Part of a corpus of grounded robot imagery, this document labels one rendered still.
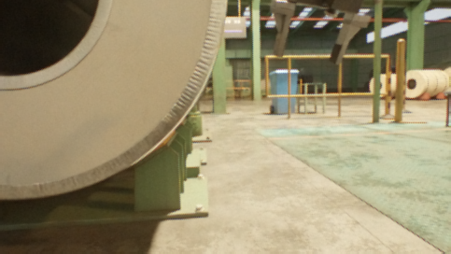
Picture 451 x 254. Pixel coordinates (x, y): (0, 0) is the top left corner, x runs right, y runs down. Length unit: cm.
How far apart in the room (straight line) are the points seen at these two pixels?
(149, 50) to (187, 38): 11
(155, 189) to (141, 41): 54
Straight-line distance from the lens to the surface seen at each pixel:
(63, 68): 74
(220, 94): 525
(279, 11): 46
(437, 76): 1287
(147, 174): 90
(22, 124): 81
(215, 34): 66
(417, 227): 102
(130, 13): 70
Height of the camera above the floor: 45
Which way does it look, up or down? 5 degrees down
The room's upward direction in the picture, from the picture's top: 2 degrees counter-clockwise
